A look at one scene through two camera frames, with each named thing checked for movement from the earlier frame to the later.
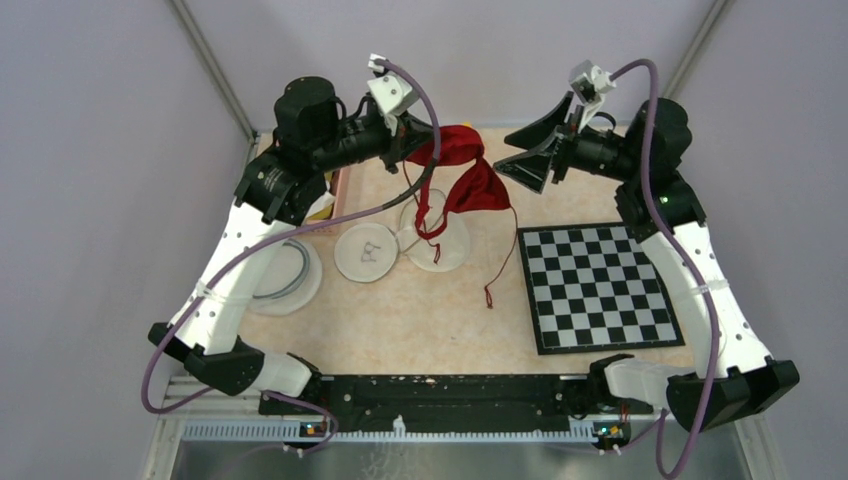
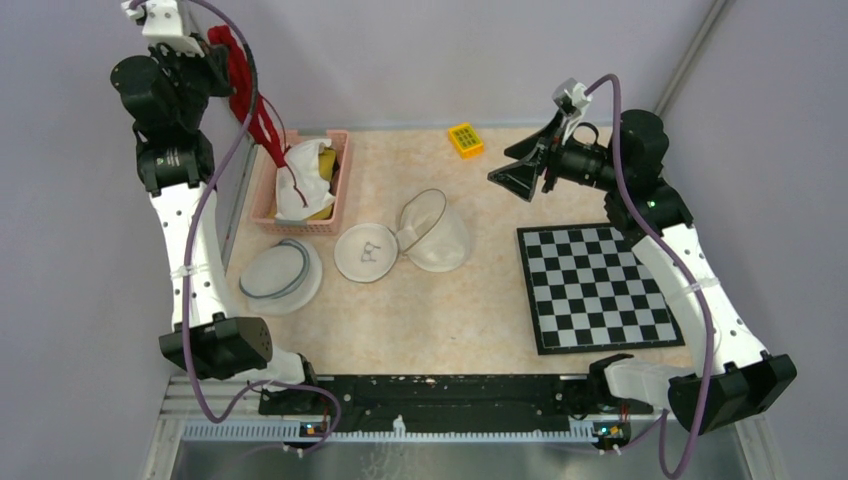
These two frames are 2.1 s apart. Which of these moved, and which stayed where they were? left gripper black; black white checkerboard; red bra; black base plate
Moved: red bra; left gripper black
Stayed: black white checkerboard; black base plate
